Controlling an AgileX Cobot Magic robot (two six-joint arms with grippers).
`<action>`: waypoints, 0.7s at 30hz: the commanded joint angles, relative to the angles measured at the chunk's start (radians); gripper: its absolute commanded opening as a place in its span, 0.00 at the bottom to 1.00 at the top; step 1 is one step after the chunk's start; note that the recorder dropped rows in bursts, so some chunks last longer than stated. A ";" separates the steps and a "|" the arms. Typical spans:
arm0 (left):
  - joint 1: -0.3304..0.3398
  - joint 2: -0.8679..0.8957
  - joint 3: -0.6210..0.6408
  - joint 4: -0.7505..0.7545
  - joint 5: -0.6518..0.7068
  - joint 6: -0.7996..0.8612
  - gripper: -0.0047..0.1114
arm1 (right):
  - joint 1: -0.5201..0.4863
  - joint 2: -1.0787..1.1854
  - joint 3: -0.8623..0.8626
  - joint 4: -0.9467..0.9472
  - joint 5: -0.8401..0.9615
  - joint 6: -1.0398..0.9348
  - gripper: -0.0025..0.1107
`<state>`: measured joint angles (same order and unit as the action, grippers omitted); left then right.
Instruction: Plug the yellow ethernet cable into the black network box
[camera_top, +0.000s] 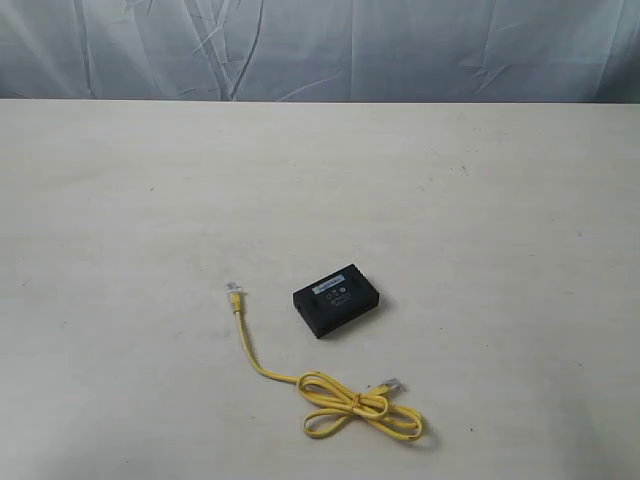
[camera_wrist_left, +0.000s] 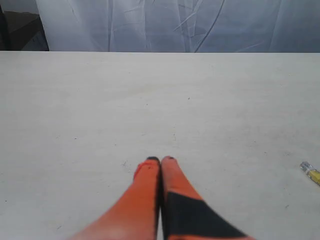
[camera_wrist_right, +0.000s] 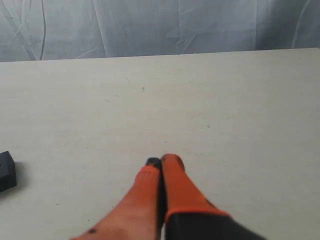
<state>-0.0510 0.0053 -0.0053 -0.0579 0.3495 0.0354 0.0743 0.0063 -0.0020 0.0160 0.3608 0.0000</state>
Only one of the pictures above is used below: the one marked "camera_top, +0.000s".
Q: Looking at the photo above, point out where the black network adapter box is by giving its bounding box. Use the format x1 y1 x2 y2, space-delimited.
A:
292 264 380 339

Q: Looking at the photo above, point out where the yellow ethernet cable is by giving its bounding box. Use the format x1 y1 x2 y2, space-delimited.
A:
224 280 424 443

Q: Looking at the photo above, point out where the white wrinkled backdrop curtain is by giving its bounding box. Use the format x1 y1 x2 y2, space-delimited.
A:
1 0 639 103

